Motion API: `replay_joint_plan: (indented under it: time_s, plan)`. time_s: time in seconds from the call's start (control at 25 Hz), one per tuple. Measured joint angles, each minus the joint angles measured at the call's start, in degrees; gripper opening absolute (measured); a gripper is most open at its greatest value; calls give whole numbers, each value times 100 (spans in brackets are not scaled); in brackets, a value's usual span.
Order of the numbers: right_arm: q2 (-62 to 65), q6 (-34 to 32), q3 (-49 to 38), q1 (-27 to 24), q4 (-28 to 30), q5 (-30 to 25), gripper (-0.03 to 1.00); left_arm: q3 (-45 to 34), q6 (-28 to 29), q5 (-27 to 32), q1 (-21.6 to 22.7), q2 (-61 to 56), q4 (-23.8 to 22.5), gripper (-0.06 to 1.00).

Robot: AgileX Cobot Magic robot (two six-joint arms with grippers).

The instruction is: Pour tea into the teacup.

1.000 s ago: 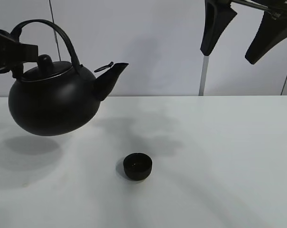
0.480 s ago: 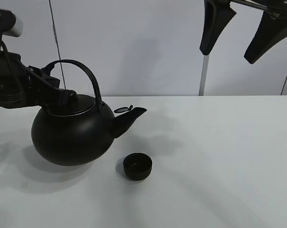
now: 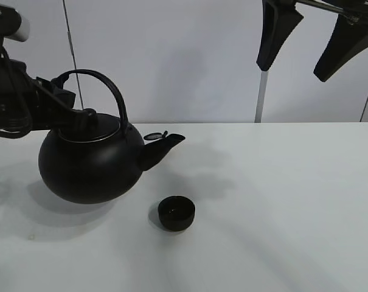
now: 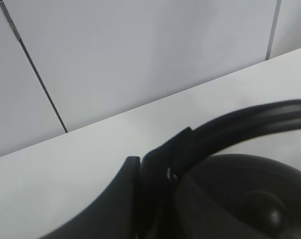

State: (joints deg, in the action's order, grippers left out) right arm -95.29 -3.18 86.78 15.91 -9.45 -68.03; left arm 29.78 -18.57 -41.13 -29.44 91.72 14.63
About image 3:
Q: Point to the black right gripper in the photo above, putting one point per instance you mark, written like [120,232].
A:
[348,39]

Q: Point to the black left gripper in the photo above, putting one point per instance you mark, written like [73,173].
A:
[20,111]

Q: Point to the black round tea kettle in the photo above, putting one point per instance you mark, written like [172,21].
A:
[103,159]

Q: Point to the small black teacup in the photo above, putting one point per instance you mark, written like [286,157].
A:
[176,213]

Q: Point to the silver vertical metal post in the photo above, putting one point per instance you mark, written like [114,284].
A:
[261,96]

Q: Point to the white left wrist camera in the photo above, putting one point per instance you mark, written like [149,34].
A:
[23,31]

